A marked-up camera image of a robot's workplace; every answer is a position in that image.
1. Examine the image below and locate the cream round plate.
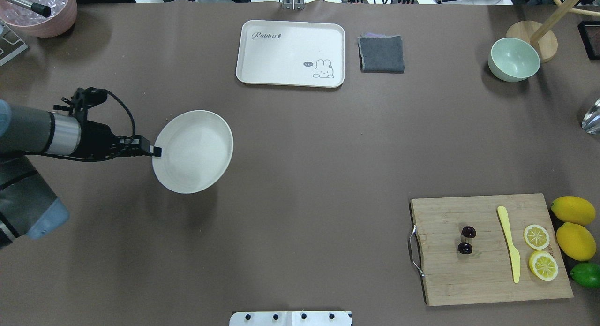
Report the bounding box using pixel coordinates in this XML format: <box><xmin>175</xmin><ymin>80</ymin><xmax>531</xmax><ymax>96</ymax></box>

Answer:
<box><xmin>152</xmin><ymin>110</ymin><xmax>234</xmax><ymax>194</ymax></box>

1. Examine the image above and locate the cream rabbit tray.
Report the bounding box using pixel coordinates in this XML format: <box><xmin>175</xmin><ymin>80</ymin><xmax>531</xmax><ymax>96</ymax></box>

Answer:
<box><xmin>235</xmin><ymin>20</ymin><xmax>345</xmax><ymax>88</ymax></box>

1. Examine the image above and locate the dark red cherry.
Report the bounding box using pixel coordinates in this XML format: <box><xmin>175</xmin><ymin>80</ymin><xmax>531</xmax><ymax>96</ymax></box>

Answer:
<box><xmin>457</xmin><ymin>241</ymin><xmax>473</xmax><ymax>255</ymax></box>
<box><xmin>461</xmin><ymin>226</ymin><xmax>477</xmax><ymax>239</ymax></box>

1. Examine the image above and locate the dark framed tray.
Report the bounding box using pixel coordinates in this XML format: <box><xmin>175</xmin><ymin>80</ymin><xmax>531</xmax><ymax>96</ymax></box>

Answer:
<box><xmin>578</xmin><ymin>21</ymin><xmax>600</xmax><ymax>60</ymax></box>

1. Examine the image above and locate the pink bowl of ice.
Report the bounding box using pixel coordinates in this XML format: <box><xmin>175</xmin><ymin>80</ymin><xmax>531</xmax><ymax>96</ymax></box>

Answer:
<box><xmin>0</xmin><ymin>0</ymin><xmax>78</xmax><ymax>38</ymax></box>

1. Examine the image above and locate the metal scoop black tip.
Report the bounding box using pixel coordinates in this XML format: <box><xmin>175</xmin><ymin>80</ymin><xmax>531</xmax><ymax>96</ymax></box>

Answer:
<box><xmin>4</xmin><ymin>0</ymin><xmax>52</xmax><ymax>18</ymax></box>

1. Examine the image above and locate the grey folded cloth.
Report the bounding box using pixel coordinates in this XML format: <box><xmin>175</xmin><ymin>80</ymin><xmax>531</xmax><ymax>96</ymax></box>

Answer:
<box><xmin>358</xmin><ymin>33</ymin><xmax>405</xmax><ymax>74</ymax></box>

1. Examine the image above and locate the wooden cutting board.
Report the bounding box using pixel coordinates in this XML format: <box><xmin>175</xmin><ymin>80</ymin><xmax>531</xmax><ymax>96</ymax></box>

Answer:
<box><xmin>409</xmin><ymin>193</ymin><xmax>573</xmax><ymax>306</ymax></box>

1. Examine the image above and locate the yellow plastic knife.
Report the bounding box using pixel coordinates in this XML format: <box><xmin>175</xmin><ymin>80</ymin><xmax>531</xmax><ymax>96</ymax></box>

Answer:
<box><xmin>497</xmin><ymin>205</ymin><xmax>521</xmax><ymax>284</ymax></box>

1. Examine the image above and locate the mint green bowl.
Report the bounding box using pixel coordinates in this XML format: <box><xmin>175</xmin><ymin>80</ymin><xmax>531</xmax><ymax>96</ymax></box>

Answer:
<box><xmin>487</xmin><ymin>38</ymin><xmax>540</xmax><ymax>82</ymax></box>

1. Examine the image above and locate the lemon slice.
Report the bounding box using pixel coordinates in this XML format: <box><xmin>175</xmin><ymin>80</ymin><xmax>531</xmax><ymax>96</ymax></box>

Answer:
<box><xmin>523</xmin><ymin>224</ymin><xmax>549</xmax><ymax>250</ymax></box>
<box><xmin>528</xmin><ymin>250</ymin><xmax>559</xmax><ymax>281</ymax></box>

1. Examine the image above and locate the wooden mug tree stand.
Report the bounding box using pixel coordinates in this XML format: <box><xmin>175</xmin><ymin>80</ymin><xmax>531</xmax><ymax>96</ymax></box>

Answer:
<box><xmin>505</xmin><ymin>0</ymin><xmax>599</xmax><ymax>63</ymax></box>

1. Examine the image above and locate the whole yellow lemon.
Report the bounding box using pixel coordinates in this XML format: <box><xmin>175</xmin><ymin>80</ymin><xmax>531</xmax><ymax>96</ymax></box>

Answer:
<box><xmin>556</xmin><ymin>222</ymin><xmax>597</xmax><ymax>262</ymax></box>
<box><xmin>550</xmin><ymin>196</ymin><xmax>596</xmax><ymax>226</ymax></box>

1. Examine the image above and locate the green lime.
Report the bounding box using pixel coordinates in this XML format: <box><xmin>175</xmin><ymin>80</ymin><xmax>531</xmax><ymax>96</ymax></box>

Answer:
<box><xmin>570</xmin><ymin>262</ymin><xmax>600</xmax><ymax>289</ymax></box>

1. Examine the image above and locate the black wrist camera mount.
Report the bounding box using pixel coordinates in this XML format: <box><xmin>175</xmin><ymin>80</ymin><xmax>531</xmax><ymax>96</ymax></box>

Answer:
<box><xmin>53</xmin><ymin>87</ymin><xmax>108</xmax><ymax>125</ymax></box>

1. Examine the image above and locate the white camera pole base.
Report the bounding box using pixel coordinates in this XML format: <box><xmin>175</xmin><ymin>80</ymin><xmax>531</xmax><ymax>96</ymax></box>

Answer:
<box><xmin>229</xmin><ymin>311</ymin><xmax>353</xmax><ymax>326</ymax></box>

